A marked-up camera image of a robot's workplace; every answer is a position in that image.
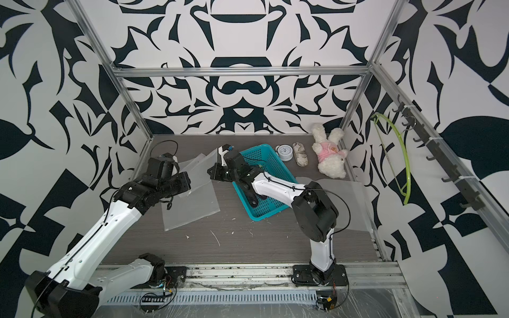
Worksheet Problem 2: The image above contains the small white round clock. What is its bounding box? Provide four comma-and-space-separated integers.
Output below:
275, 144, 294, 162

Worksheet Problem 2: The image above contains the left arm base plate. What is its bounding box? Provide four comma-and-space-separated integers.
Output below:
132, 266, 188, 289

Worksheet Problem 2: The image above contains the aluminium frame rail front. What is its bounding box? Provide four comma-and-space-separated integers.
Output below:
85, 260, 408, 295

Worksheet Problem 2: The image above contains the translucent zip-top bag top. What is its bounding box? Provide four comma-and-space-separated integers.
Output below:
317, 179, 371, 233

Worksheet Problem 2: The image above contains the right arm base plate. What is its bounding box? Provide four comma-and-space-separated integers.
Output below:
291, 263, 349, 287

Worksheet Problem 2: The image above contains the black wall hook rack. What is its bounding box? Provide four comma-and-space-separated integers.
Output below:
394, 95, 486, 211

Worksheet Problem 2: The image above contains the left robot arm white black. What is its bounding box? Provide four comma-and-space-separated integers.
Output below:
25, 153, 191, 317

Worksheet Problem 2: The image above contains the teal plastic basket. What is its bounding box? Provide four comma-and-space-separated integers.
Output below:
233, 144, 304, 221

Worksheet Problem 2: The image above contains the dark eggplant two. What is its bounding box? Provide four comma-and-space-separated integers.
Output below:
245, 189, 258, 208

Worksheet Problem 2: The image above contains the translucent zip-top bag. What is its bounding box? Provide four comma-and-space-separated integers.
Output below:
178, 150, 217, 197
317, 179, 371, 233
161, 183, 220, 231

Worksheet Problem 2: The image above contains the translucent zip-top bag bottom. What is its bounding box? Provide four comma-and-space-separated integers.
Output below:
161, 183, 220, 231

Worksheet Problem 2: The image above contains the green plastic hanger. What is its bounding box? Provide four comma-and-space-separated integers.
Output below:
371, 113, 412, 206

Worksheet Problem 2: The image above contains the white plush bunny pink shirt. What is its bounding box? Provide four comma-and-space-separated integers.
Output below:
311, 123, 349, 179

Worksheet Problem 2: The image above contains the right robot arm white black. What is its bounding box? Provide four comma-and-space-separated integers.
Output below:
208, 145, 339, 279

